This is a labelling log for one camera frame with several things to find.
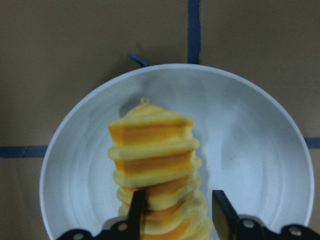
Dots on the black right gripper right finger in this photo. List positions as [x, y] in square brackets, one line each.
[224, 216]

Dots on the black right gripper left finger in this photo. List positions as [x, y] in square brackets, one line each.
[135, 217]

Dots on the blue plate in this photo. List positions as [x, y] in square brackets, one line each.
[249, 145]

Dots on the yellow ridged bread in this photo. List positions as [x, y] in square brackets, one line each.
[154, 150]

